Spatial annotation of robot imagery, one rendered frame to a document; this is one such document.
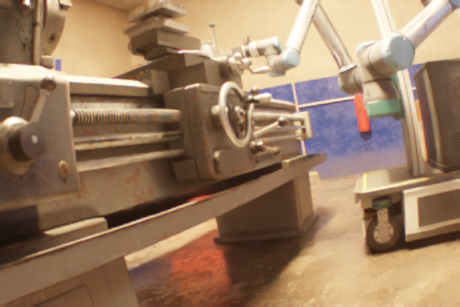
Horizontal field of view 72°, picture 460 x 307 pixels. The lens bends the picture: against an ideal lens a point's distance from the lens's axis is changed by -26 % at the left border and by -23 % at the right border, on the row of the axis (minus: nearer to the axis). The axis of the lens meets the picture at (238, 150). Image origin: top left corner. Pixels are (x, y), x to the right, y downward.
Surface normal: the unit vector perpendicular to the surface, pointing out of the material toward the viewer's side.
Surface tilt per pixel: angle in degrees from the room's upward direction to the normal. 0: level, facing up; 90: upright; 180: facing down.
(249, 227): 90
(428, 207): 90
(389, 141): 90
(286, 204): 90
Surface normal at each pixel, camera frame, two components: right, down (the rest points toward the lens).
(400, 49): 0.11, 0.03
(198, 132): -0.39, 0.07
